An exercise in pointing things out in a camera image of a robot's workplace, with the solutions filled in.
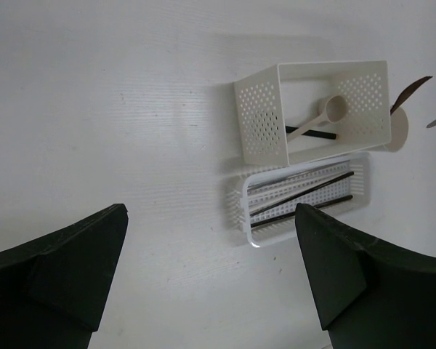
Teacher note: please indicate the beige plastic spoon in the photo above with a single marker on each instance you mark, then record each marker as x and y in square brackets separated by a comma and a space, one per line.
[332, 109]

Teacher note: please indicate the long black chopstick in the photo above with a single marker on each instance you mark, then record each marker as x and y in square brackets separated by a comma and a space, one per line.
[302, 193]

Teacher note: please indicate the silver metal chopstick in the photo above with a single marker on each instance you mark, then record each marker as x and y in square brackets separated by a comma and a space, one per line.
[278, 182]

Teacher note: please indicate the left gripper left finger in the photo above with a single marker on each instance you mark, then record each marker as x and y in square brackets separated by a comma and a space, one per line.
[53, 289]

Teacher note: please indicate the white perforated deep box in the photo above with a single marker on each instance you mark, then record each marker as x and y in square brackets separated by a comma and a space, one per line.
[293, 94]

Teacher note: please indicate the white shallow mesh basket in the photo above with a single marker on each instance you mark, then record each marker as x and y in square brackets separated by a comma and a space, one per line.
[237, 220]

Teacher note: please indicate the brown wooden fork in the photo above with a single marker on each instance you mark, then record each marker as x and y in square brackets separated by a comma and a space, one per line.
[408, 92]

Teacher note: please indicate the grey metal chopstick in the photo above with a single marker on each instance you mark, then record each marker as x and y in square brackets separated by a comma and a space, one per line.
[318, 174]

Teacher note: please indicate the black spoon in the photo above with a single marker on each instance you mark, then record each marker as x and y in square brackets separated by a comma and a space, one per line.
[313, 133]

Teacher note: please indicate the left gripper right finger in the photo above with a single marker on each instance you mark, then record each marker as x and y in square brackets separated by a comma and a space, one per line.
[368, 292]

